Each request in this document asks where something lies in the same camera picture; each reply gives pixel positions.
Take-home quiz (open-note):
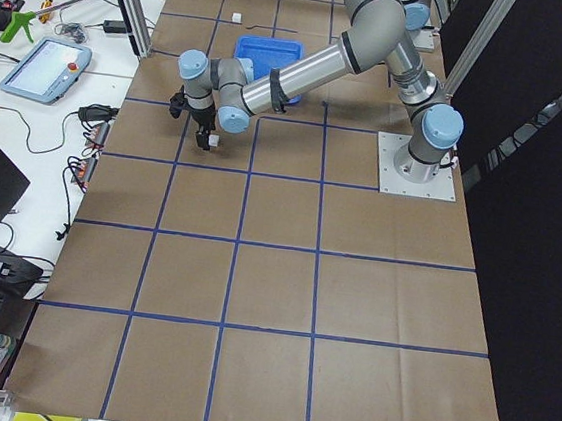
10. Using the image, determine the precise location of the black monitor stand base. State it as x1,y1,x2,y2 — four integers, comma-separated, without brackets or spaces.
0,248,44,298

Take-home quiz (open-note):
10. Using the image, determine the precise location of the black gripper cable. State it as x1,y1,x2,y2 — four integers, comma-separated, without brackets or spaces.
264,66,293,116

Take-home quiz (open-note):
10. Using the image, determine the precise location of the blue plastic tray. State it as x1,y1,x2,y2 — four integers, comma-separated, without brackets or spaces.
233,35,305,80

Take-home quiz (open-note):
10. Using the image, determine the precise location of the blue teach pendant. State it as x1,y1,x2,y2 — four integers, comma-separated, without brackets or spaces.
0,37,92,105

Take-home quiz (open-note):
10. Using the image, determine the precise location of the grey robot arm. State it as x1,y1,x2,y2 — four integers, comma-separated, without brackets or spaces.
169,0,464,184
401,0,432,31

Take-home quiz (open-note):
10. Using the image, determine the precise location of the orange black connector box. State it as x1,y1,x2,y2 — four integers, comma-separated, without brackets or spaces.
84,122,111,149

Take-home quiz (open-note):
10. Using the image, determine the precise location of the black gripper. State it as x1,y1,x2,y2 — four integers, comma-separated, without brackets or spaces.
190,107,216,152

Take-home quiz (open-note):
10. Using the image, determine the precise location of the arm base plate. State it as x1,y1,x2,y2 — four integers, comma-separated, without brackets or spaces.
377,131,456,203
408,28,435,53

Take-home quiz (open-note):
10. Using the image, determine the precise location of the black power adapter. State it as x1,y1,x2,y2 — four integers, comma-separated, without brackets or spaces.
101,19,128,34

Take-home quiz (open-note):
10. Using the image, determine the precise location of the green handled grabber tool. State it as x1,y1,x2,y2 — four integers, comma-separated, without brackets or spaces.
0,0,84,43

